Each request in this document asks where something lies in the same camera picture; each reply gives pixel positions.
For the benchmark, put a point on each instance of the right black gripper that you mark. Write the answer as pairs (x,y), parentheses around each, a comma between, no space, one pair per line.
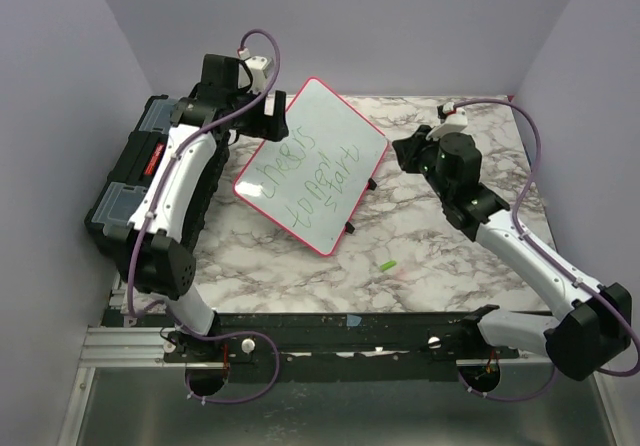
(407,149)

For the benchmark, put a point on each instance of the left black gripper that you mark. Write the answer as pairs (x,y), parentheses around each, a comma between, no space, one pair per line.
(267,126)

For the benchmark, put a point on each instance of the pink framed whiteboard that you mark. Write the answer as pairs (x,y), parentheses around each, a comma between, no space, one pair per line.
(311,182)

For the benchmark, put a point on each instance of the green marker cap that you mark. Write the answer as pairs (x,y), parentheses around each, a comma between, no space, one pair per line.
(387,265)

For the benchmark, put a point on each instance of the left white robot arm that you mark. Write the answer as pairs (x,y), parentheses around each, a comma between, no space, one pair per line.
(155,244)

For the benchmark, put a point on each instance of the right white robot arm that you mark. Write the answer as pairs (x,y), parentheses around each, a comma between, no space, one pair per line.
(587,326)

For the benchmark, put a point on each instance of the black toolbox with clear lids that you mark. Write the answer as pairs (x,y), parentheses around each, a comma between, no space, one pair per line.
(132,174)

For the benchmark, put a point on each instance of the blue tape piece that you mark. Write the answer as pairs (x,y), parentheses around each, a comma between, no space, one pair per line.
(353,320)

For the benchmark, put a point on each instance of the wire whiteboard stand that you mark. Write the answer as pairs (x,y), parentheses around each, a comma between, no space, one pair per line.
(362,201)

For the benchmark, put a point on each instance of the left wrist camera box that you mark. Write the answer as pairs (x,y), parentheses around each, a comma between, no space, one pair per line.
(257,73)

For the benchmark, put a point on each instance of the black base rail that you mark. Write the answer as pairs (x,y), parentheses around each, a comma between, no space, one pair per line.
(253,348)

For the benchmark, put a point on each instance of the aluminium extrusion rail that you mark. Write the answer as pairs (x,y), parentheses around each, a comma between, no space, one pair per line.
(122,348)

